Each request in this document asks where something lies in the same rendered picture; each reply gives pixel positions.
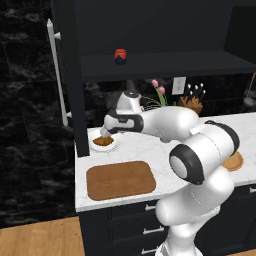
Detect dark open wall cabinet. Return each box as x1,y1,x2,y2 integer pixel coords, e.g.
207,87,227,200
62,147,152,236
73,0,256,84

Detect grey hanging ladle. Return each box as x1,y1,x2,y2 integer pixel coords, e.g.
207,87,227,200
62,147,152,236
242,71,256,108

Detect long white door handle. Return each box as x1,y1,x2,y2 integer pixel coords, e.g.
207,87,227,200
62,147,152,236
46,18,73,128

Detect white wall outlet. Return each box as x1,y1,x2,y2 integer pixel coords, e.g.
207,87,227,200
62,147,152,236
171,76,187,96

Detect brown wooden cutting board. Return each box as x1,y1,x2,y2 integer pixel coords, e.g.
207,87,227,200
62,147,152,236
85,160,158,202

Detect white round plate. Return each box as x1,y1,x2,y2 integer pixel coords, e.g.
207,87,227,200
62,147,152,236
88,132,121,153

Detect red-lidded dark jam jar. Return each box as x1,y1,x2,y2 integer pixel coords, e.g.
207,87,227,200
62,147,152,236
113,48,128,66

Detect pink flowers with green stems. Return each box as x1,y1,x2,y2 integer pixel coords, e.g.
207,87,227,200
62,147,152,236
141,79,170,111

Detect dark base cabinet run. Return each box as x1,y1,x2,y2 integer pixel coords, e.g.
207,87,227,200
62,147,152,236
78,184,256,256

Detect dark drawer front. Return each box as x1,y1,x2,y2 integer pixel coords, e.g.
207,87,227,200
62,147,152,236
109,218,168,244
109,199,162,222
111,239,168,256

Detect brown croissant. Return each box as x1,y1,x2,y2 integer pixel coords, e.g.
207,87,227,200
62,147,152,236
92,135,115,148

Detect brown knife block with knives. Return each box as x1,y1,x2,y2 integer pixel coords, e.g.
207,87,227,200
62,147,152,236
176,83,207,116

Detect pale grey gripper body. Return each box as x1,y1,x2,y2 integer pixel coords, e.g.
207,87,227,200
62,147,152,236
99,115,117,138

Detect dark cabinet door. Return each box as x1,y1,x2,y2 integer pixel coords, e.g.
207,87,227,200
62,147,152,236
49,0,90,158

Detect tan round pastry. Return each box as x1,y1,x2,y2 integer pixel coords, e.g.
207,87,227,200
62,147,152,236
222,151,245,172

